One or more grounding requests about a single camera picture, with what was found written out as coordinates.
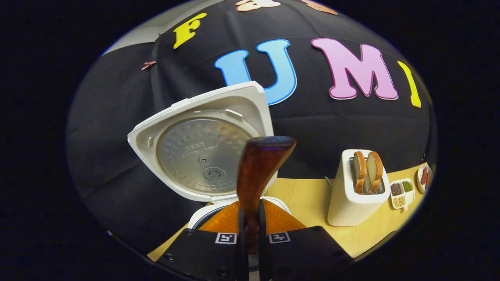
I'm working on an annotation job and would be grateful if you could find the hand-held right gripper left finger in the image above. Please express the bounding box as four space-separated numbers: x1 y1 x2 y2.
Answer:
156 201 248 281

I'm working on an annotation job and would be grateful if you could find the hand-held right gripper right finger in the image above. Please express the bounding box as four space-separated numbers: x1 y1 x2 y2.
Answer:
258 199 352 281

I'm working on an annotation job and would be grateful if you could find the brown wooden spoon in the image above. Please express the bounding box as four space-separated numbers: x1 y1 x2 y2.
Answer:
236 136 297 254

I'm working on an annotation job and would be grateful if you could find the white rice cooker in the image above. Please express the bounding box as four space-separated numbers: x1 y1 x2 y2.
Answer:
127 81 293 231

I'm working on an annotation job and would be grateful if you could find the white toaster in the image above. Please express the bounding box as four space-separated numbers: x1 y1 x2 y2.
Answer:
327 149 391 227

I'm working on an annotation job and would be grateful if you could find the toasted bread slice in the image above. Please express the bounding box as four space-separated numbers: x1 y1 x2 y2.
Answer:
366 151 384 194
353 151 368 194

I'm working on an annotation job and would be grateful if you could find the white divided grain dish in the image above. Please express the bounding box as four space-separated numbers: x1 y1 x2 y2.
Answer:
390 178 416 211

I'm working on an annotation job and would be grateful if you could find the white round plate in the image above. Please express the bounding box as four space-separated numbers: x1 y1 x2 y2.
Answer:
417 164 433 194

